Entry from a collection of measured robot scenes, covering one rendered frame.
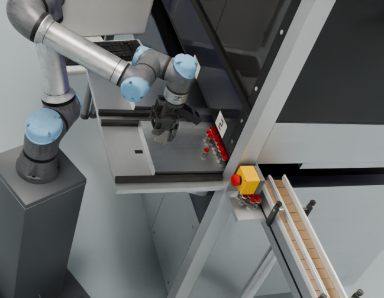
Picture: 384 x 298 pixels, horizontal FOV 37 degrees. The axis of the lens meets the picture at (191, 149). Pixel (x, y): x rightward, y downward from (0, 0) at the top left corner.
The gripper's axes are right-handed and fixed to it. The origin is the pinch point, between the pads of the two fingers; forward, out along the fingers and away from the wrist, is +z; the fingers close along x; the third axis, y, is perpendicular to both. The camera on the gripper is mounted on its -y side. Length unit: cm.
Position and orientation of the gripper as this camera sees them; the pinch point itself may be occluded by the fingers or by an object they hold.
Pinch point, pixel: (165, 142)
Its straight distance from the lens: 200.3
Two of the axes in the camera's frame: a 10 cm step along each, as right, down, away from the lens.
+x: 2.7, 7.1, -6.5
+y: -9.2, 0.0, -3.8
